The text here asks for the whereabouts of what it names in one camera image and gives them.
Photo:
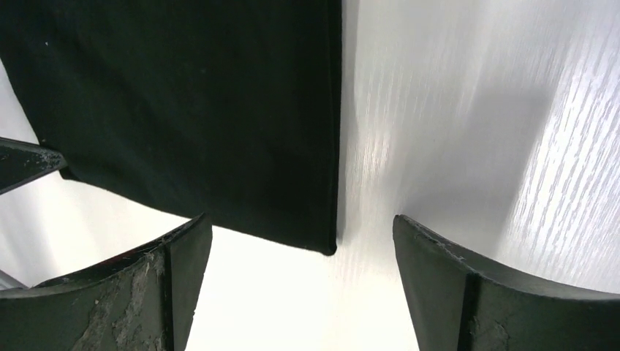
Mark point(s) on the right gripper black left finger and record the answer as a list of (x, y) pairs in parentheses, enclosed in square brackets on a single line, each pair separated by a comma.
[(143, 299)]

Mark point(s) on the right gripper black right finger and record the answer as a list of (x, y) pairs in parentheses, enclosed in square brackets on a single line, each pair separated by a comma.
[(461, 300)]

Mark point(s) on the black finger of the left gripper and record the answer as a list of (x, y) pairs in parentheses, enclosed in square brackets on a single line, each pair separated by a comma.
[(22, 163)]

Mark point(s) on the black t-shirt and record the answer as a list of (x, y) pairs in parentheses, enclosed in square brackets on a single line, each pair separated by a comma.
[(230, 108)]

